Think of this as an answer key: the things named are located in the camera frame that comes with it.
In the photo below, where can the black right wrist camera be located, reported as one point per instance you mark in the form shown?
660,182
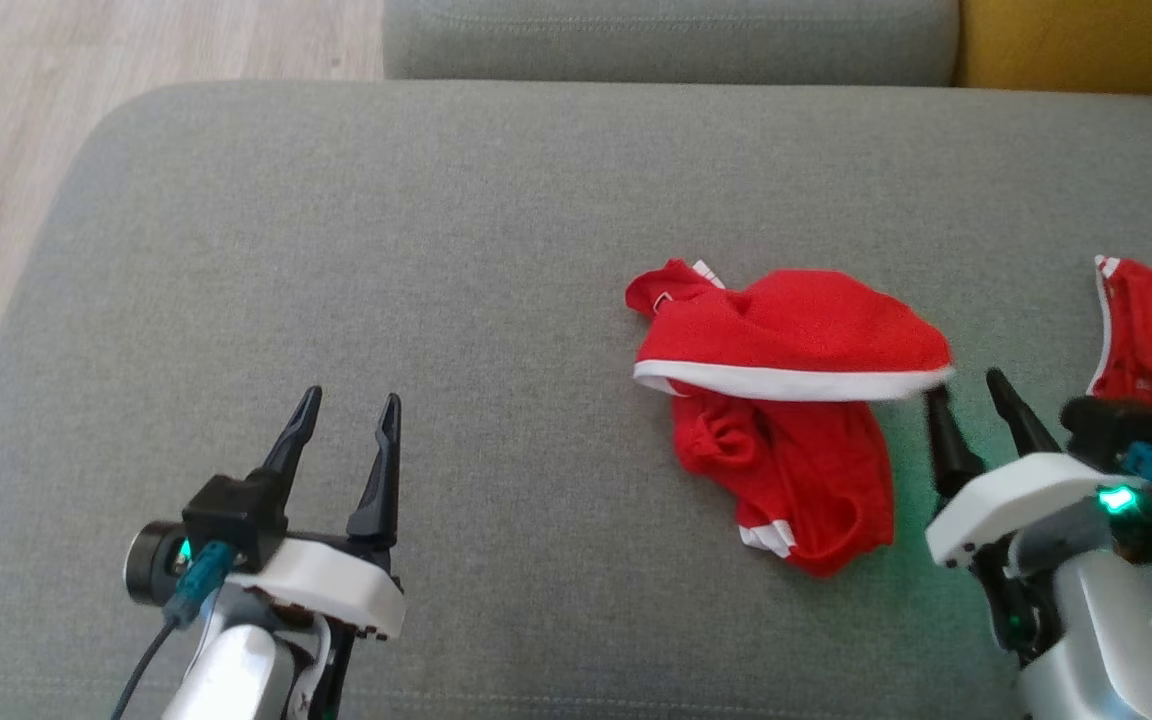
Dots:
1111,425

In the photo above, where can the grey sofa chaise cushion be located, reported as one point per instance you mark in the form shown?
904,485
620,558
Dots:
436,300

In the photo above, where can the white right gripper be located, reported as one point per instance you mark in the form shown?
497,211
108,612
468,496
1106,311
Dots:
1016,505

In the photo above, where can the red shorts white waistband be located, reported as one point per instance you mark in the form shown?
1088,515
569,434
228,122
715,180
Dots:
796,340

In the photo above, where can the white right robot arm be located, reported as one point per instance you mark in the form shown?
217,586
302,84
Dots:
1106,630

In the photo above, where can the yellow sofa backrest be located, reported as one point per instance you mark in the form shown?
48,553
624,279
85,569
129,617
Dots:
1086,45

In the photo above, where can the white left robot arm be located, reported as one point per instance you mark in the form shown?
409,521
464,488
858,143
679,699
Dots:
236,670

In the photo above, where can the grey back cushion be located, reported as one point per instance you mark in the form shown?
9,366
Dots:
666,40

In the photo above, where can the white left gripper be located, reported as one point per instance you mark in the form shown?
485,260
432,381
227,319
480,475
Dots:
326,590

